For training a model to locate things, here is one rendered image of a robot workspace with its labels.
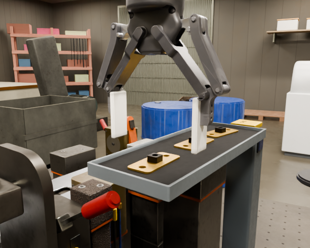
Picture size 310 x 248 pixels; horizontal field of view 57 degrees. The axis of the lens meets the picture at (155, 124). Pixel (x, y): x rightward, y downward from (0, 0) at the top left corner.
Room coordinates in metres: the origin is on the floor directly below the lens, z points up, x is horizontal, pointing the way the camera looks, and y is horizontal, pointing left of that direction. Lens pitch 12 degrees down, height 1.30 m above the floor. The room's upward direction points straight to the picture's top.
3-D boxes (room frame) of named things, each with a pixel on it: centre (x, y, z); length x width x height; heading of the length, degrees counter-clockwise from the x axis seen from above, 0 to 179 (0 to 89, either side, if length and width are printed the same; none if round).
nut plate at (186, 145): (0.49, -0.07, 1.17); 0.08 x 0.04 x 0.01; 142
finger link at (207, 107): (0.34, -0.07, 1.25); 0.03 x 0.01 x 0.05; 55
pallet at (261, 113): (7.14, -2.71, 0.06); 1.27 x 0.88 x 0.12; 63
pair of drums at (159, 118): (2.96, -0.43, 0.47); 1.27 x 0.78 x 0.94; 144
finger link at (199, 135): (0.35, -0.06, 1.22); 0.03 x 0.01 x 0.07; 145
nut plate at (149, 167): (0.39, 0.00, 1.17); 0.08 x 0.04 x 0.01; 145
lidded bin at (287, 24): (7.17, -3.17, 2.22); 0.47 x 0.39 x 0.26; 63
